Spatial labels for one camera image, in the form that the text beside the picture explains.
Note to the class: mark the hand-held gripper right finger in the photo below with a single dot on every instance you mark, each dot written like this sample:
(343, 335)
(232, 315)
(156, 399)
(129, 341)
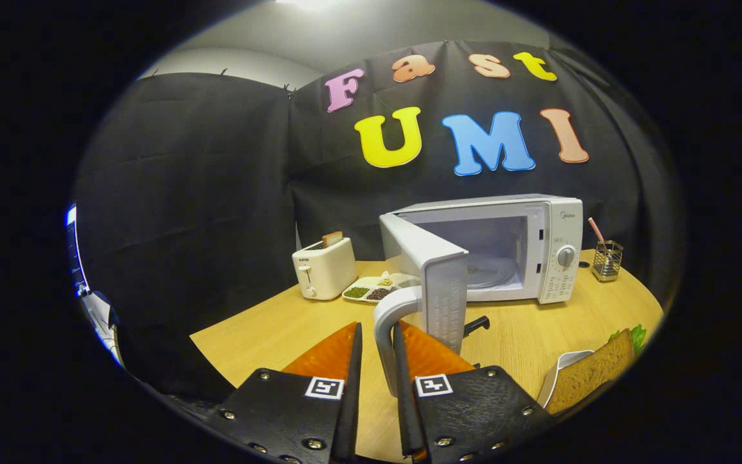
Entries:
(404, 406)

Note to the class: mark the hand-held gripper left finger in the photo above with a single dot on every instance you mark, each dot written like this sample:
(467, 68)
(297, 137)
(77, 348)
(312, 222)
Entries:
(353, 386)

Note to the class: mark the white microwave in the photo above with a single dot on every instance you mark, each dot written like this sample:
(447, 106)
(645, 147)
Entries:
(442, 270)

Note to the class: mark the small white plate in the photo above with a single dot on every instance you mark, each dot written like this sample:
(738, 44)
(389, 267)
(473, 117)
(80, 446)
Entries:
(561, 367)

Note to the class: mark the brown bread lettuce sandwich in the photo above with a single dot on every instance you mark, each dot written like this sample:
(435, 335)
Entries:
(593, 374)

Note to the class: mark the white divided snack tray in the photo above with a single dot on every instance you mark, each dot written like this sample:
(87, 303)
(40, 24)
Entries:
(368, 283)

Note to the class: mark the cream toaster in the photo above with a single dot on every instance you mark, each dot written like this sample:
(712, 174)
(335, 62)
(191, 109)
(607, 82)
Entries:
(329, 270)

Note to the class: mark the toast slice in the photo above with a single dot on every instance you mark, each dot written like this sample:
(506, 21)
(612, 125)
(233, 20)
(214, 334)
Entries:
(332, 240)

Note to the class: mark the glass turntable plate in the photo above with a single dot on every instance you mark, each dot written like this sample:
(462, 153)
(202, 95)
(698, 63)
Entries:
(491, 270)

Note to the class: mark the metal mesh utensil holder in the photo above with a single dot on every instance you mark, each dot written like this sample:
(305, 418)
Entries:
(607, 261)

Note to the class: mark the white device with blue edge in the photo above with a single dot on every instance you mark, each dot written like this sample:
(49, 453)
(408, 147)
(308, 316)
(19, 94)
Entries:
(104, 322)

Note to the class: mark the pink striped straw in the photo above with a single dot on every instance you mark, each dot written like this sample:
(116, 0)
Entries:
(595, 229)

